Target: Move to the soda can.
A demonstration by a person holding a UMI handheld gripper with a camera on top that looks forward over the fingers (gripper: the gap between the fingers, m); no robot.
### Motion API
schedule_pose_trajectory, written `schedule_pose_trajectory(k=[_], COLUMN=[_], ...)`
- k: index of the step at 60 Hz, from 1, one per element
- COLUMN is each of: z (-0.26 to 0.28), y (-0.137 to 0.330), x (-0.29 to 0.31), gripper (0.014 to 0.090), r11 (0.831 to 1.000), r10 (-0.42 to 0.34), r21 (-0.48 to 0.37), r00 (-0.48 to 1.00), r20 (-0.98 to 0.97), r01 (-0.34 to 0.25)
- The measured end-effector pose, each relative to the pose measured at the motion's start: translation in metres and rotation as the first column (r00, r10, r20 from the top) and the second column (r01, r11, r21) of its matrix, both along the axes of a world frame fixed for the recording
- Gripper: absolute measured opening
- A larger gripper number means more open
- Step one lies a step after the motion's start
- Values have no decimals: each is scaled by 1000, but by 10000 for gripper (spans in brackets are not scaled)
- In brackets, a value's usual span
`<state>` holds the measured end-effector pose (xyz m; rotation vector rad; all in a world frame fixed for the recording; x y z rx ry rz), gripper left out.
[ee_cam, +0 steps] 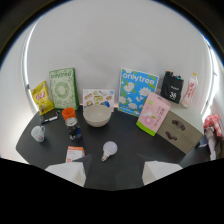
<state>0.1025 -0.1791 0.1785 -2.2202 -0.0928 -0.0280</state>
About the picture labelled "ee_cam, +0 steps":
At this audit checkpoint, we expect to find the black marker pen case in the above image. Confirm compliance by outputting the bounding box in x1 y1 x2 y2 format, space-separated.
160 70 185 105

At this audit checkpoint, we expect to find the orange and white small box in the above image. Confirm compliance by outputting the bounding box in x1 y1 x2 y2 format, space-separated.
65 145 86 164

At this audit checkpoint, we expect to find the pink and green pouch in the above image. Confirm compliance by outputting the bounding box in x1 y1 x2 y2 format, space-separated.
135 91 172 137

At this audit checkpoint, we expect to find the black marker pen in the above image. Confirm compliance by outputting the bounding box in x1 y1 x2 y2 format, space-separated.
39 113 60 125

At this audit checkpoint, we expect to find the white sticker card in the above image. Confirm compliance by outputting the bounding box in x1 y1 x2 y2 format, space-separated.
82 88 116 112

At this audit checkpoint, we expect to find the blue soda can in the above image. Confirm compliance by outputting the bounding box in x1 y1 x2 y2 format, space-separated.
65 116 83 142

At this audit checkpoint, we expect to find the red checkered cloth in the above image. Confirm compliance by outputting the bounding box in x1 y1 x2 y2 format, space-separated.
203 114 224 139

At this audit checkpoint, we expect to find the yellow chips bag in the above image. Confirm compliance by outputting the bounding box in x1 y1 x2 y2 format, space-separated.
30 80 56 116

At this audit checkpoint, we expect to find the blue onlytree box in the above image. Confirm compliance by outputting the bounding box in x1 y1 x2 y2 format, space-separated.
117 67 160 118

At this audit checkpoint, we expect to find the beige bowl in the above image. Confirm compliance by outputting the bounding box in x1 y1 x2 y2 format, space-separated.
82 104 113 128

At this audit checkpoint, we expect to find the beige drawer box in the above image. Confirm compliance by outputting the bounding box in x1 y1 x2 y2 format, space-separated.
156 110 204 155

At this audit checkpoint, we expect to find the green onlytree box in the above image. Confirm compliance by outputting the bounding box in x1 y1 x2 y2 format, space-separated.
48 67 80 111

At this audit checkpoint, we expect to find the white mug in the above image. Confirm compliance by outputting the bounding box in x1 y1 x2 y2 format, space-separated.
30 125 46 143

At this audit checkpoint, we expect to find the white light bulb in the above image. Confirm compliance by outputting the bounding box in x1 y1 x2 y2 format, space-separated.
100 140 119 163

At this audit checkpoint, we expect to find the orange plastic cup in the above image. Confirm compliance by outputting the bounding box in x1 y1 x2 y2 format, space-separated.
61 107 77 122

